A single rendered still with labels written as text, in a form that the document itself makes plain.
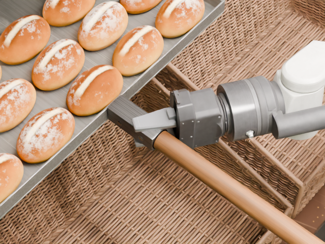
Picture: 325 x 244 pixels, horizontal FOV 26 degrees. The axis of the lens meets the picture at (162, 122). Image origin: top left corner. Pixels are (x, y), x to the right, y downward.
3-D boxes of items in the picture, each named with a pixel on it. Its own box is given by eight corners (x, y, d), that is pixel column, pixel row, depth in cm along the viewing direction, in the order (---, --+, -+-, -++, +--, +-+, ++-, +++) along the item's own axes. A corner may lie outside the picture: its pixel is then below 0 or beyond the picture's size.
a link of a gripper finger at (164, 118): (130, 117, 103) (171, 109, 104) (136, 135, 101) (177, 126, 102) (130, 111, 101) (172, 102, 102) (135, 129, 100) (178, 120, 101)
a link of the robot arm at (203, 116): (166, 123, 112) (237, 107, 113) (182, 174, 106) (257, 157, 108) (166, 74, 101) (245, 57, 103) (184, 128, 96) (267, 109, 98)
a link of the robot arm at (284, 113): (241, 67, 106) (312, 52, 107) (239, 118, 113) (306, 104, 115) (268, 115, 98) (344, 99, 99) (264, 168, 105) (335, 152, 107)
